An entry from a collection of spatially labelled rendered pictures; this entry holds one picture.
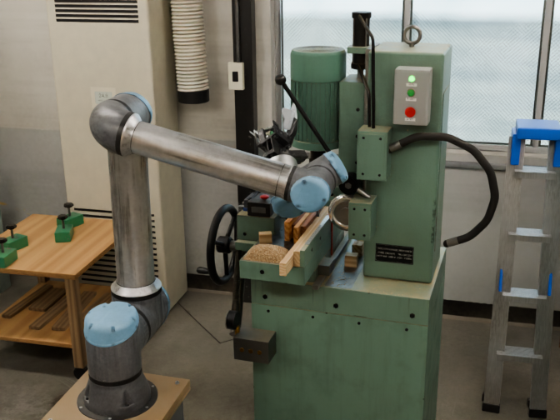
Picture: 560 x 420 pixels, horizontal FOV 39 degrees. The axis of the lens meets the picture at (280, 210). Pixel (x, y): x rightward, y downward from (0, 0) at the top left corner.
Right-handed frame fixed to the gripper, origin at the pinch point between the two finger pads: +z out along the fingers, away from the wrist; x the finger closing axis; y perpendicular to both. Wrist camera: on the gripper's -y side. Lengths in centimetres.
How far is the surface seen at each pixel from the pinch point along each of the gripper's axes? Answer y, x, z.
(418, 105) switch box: -18.3, -36.6, -9.8
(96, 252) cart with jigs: -45, 131, 46
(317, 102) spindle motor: -11.8, -8.9, 8.1
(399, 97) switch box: -14.5, -33.3, -6.6
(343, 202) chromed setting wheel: -30.9, 0.4, -15.4
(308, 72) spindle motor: -4.2, -12.3, 13.6
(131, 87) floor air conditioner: -35, 96, 118
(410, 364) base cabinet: -66, 9, -57
